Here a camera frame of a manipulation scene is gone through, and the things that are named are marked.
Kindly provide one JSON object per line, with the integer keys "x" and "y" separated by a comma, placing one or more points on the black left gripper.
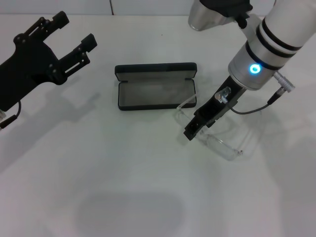
{"x": 27, "y": 66}

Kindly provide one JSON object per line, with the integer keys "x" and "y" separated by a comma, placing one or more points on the clear plastic glasses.
{"x": 186, "y": 102}

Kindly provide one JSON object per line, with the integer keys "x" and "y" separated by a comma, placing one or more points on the black glasses case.
{"x": 148, "y": 93}

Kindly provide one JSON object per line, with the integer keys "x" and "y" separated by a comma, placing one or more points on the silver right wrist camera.
{"x": 205, "y": 14}

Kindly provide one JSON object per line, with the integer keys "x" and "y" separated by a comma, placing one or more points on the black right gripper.
{"x": 217, "y": 108}

